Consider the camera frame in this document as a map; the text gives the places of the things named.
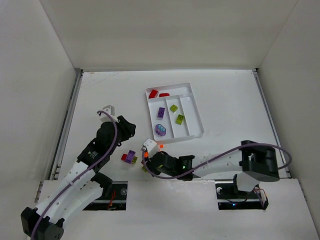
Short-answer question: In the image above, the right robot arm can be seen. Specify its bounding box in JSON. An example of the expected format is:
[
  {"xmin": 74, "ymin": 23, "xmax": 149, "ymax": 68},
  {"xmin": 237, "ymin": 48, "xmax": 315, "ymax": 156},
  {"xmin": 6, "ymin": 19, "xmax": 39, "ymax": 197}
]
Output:
[{"xmin": 142, "ymin": 139, "xmax": 280, "ymax": 192}]

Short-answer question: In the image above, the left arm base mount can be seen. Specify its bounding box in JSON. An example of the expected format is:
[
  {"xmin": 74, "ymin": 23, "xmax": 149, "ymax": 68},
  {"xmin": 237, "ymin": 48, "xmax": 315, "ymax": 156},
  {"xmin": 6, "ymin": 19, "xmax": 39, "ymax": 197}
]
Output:
[{"xmin": 83, "ymin": 173, "xmax": 128, "ymax": 211}]

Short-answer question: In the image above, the purple sloped lego brick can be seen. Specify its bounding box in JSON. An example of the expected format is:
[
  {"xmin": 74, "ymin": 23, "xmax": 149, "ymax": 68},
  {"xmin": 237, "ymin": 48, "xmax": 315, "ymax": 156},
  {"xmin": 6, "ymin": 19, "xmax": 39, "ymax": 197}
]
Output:
[{"xmin": 155, "ymin": 124, "xmax": 167, "ymax": 137}]

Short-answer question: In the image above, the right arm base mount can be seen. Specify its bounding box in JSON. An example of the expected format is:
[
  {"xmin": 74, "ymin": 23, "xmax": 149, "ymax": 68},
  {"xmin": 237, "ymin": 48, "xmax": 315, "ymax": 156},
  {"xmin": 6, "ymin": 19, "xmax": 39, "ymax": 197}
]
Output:
[{"xmin": 215, "ymin": 177, "xmax": 269, "ymax": 211}]

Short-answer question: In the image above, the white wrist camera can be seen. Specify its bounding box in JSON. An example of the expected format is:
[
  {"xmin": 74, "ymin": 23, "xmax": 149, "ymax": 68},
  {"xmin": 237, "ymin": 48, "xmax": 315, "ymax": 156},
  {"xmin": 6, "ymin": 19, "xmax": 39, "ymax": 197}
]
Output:
[
  {"xmin": 97, "ymin": 105, "xmax": 117, "ymax": 123},
  {"xmin": 142, "ymin": 138, "xmax": 160, "ymax": 158}
]

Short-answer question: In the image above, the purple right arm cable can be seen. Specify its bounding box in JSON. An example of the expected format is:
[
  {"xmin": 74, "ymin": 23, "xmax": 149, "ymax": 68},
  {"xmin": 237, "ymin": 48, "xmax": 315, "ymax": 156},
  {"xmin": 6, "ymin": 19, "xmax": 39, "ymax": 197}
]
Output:
[{"xmin": 141, "ymin": 142, "xmax": 293, "ymax": 180}]

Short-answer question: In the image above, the lime lego under purple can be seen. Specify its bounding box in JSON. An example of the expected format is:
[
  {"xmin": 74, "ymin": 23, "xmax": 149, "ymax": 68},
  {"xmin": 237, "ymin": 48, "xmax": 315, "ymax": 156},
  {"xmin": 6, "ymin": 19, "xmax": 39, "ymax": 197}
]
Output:
[{"xmin": 175, "ymin": 114, "xmax": 185, "ymax": 125}]

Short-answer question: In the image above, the purple long lego brick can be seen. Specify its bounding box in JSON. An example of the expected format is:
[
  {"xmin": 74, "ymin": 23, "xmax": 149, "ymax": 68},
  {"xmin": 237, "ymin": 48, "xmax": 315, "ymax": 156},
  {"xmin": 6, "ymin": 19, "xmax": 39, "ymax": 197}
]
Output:
[{"xmin": 124, "ymin": 150, "xmax": 136, "ymax": 164}]

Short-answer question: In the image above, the small red lego brick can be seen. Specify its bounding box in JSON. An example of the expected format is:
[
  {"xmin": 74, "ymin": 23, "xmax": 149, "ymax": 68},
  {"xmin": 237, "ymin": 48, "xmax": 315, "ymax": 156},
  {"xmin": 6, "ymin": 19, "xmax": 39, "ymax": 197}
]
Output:
[{"xmin": 121, "ymin": 154, "xmax": 127, "ymax": 161}]

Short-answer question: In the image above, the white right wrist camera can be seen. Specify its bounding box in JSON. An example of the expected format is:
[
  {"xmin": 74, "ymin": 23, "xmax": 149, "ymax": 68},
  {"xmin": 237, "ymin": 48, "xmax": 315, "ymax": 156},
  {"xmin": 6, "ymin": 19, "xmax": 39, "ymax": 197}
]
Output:
[{"xmin": 142, "ymin": 138, "xmax": 160, "ymax": 158}]

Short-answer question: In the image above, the red curved lego brick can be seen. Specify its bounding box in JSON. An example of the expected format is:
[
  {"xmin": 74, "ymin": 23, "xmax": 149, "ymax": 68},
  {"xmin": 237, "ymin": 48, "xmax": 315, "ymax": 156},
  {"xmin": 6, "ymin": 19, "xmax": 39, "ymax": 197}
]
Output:
[{"xmin": 159, "ymin": 93, "xmax": 170, "ymax": 98}]

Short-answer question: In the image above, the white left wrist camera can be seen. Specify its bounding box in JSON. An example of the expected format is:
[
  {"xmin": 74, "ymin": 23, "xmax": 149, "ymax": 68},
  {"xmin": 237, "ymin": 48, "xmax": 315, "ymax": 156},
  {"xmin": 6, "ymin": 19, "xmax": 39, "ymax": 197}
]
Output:
[{"xmin": 97, "ymin": 105, "xmax": 117, "ymax": 123}]

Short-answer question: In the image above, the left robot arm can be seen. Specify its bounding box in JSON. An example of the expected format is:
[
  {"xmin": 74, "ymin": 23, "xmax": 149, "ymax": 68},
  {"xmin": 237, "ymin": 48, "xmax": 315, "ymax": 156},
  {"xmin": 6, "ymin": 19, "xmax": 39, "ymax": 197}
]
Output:
[{"xmin": 20, "ymin": 114, "xmax": 136, "ymax": 240}]

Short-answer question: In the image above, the red flower lego brick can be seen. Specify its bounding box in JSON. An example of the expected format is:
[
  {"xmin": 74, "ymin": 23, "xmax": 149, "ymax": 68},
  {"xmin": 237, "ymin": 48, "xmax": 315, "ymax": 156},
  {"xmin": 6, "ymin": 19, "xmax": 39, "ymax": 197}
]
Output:
[{"xmin": 148, "ymin": 89, "xmax": 159, "ymax": 99}]

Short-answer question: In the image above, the white divided sorting tray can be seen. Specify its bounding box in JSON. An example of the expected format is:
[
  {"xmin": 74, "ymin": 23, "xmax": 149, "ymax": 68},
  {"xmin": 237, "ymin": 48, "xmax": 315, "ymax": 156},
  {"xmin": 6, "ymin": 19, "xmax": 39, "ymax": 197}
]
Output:
[{"xmin": 145, "ymin": 83, "xmax": 205, "ymax": 144}]

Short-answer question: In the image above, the lime green small lego brick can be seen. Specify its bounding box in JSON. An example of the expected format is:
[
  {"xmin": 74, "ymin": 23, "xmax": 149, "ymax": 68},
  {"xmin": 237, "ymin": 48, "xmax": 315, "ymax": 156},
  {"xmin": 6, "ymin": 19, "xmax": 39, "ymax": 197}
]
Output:
[{"xmin": 131, "ymin": 156, "xmax": 138, "ymax": 164}]

